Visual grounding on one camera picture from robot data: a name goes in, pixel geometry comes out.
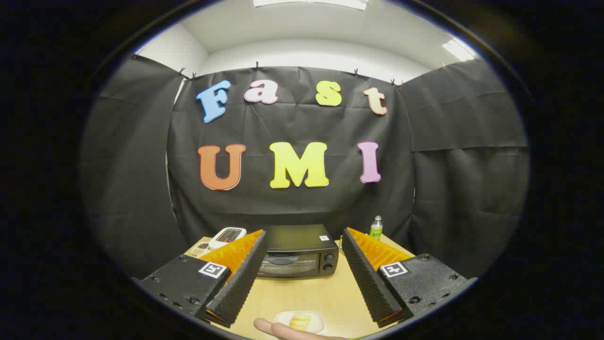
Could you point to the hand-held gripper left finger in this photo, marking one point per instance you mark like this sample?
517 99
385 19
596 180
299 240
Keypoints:
240 283

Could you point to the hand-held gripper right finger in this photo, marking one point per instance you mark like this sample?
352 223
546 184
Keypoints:
368 278

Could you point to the bread roll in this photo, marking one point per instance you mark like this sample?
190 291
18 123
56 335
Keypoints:
300 322

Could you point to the black toaster oven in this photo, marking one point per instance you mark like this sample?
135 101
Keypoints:
297 238

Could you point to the white pop-up toaster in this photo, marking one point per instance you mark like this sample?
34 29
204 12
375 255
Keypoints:
218 242

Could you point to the green drink bottle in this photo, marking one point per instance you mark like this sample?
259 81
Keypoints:
376 231

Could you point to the white plate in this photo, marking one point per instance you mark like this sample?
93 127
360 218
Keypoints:
318 321

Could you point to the ceiling light panel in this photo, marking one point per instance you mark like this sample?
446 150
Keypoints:
457 50
311 3

